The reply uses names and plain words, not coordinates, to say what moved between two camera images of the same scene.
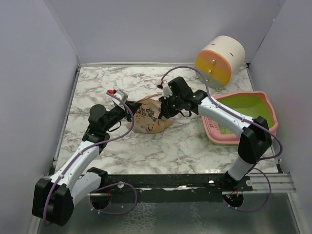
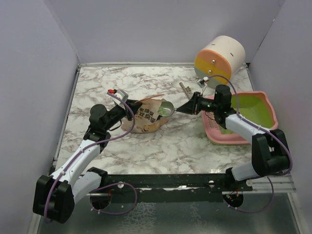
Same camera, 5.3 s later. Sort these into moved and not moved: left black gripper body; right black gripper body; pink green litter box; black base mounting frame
Moved: right black gripper body
Not moved: left black gripper body; pink green litter box; black base mounting frame
